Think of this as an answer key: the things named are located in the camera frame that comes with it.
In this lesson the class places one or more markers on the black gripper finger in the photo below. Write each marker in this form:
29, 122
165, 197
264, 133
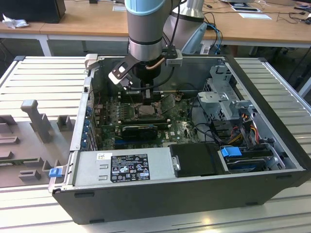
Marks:
149, 95

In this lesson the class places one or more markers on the silver topped CPU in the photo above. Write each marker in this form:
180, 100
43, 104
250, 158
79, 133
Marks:
148, 110

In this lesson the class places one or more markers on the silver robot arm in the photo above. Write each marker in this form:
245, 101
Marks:
144, 26

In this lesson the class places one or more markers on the black RAM slot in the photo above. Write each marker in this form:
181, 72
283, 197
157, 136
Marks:
131, 100
131, 93
131, 96
145, 119
162, 122

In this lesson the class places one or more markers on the CPU socket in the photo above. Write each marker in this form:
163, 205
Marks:
135, 112

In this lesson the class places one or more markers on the round coin battery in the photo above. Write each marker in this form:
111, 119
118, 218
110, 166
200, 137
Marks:
178, 97

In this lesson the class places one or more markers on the black graphics card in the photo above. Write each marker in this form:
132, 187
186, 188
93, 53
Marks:
138, 133

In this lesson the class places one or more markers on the green motherboard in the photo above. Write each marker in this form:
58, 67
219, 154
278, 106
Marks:
177, 126

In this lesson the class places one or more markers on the gray plastic case latch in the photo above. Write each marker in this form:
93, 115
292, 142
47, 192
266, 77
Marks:
91, 60

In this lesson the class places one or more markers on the blue card retainer clip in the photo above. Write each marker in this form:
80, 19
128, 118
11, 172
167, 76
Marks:
85, 133
84, 143
90, 110
87, 122

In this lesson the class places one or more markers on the pale blue teach pendant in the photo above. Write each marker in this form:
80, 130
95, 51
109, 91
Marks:
198, 36

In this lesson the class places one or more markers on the small white adapter box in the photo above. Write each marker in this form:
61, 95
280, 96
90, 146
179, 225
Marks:
205, 49

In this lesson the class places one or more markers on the flat gray pad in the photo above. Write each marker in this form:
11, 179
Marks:
119, 8

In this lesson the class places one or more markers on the silver metal drive cage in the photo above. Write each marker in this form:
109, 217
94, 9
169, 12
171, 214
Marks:
219, 102

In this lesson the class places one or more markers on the black plastic shroud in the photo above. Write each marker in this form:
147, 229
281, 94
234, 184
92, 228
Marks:
196, 159

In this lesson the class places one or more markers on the silver power supply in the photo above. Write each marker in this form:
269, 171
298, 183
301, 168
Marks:
87, 170

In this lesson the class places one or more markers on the hard disk in blue carrier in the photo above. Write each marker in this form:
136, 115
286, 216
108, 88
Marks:
229, 151

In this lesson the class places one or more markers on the black and silver PC case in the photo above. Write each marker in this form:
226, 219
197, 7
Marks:
145, 204

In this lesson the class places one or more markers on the dark bordered booklet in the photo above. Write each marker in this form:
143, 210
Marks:
244, 9

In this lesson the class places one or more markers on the black table corner cap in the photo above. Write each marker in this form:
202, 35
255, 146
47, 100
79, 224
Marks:
19, 58
263, 59

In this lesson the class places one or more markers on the blue plastic case latch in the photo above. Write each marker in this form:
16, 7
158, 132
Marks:
54, 173

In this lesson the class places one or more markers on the gray parts rack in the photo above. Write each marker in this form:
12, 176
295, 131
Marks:
36, 148

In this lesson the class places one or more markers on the black computer box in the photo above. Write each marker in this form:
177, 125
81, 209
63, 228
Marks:
31, 11

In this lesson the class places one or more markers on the crumpled white paper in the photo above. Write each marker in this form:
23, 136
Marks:
14, 23

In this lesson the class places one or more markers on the green RAM stick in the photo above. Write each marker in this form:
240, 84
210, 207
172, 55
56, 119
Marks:
9, 163

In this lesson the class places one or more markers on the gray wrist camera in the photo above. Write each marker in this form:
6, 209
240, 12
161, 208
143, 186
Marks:
174, 60

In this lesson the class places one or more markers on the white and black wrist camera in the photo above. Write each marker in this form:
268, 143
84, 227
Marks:
116, 78

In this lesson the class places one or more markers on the wooden desk white frame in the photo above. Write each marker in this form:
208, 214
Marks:
34, 28
97, 21

